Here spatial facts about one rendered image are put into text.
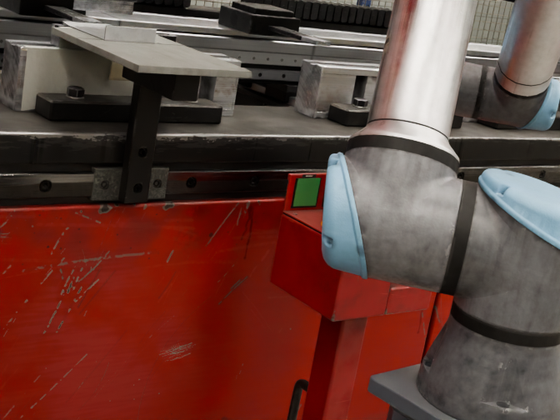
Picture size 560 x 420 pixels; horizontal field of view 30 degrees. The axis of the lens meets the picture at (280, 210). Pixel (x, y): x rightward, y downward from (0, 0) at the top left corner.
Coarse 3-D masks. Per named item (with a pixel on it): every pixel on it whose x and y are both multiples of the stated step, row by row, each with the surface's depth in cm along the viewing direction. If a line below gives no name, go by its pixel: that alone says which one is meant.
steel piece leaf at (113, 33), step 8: (88, 32) 152; (96, 32) 153; (104, 32) 155; (112, 32) 149; (120, 32) 150; (128, 32) 151; (136, 32) 151; (144, 32) 152; (152, 32) 153; (104, 40) 148; (112, 40) 149; (120, 40) 150; (128, 40) 151; (136, 40) 152; (144, 40) 153; (152, 40) 154
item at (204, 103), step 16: (48, 96) 152; (64, 96) 154; (96, 96) 158; (112, 96) 160; (128, 96) 162; (48, 112) 150; (64, 112) 151; (80, 112) 153; (96, 112) 154; (112, 112) 156; (128, 112) 158; (160, 112) 161; (176, 112) 163; (192, 112) 164; (208, 112) 166
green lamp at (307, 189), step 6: (300, 180) 160; (306, 180) 161; (312, 180) 162; (318, 180) 163; (300, 186) 161; (306, 186) 161; (312, 186) 162; (318, 186) 163; (300, 192) 161; (306, 192) 162; (312, 192) 163; (294, 198) 161; (300, 198) 162; (306, 198) 162; (312, 198) 163; (294, 204) 161; (300, 204) 162; (306, 204) 163; (312, 204) 164
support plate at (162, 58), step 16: (64, 32) 150; (80, 32) 152; (96, 48) 142; (112, 48) 143; (128, 48) 145; (144, 48) 148; (160, 48) 150; (176, 48) 153; (128, 64) 136; (144, 64) 135; (160, 64) 137; (176, 64) 139; (192, 64) 141; (208, 64) 144; (224, 64) 146
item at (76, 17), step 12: (0, 0) 176; (12, 0) 172; (24, 0) 170; (36, 0) 171; (48, 0) 172; (60, 0) 174; (72, 0) 175; (24, 12) 171; (36, 12) 172; (48, 12) 173; (60, 12) 168; (72, 12) 169; (84, 12) 177
